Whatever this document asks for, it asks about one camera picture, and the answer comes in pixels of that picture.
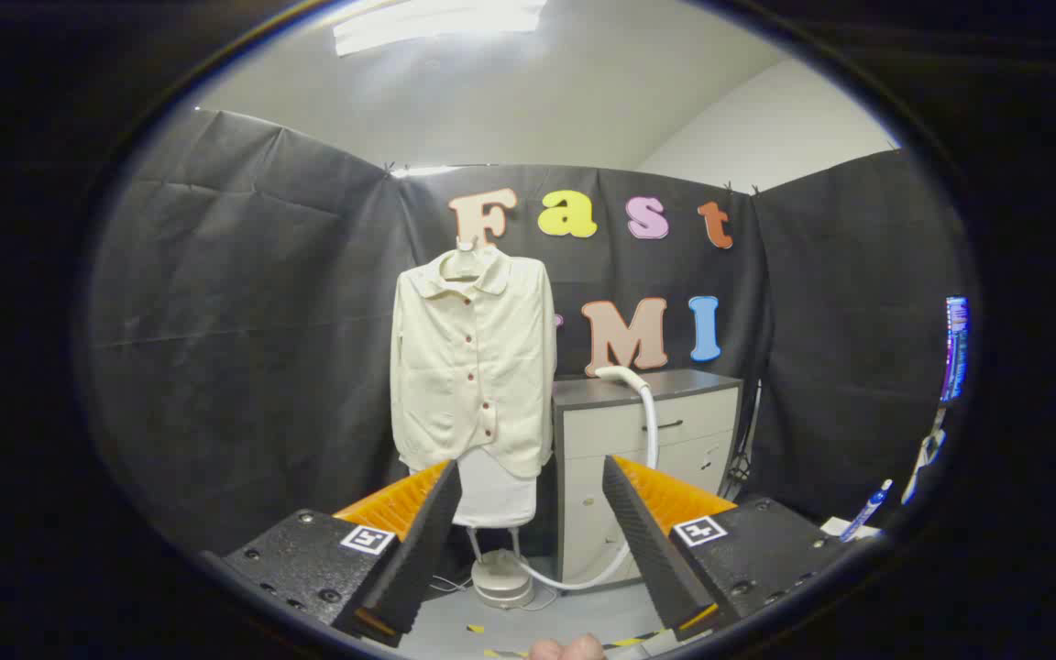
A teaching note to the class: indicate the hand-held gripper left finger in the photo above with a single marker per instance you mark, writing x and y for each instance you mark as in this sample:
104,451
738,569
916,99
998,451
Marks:
418,550

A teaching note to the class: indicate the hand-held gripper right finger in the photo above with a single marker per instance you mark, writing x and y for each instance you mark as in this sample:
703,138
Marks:
652,550

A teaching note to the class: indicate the white garment steamer base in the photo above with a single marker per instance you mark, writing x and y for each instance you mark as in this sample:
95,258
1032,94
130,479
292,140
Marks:
502,579

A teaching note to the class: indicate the white garment steamer nozzle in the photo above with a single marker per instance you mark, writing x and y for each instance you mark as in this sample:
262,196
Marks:
618,374

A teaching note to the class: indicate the cream button-up shirt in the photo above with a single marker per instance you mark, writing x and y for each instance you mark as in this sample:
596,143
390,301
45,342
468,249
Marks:
473,367

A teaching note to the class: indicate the white clothes hanger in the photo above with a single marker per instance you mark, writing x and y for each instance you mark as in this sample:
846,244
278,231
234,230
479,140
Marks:
462,268

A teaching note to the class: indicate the white ironing pad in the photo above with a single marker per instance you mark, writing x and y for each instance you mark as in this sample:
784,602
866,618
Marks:
493,495

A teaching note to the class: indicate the white cabinet with grey top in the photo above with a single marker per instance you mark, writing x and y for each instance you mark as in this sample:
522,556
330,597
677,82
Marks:
610,426

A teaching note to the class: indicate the white paper sheet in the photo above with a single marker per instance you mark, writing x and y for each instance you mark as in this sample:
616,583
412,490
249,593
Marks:
844,529

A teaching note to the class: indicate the blue and white pen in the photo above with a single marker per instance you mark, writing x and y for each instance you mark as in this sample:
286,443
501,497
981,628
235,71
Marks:
867,510

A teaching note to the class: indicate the computer monitor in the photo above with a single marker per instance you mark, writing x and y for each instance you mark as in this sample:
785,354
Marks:
955,348

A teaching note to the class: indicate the ceiling light panel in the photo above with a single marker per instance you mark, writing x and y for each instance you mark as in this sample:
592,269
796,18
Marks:
436,23

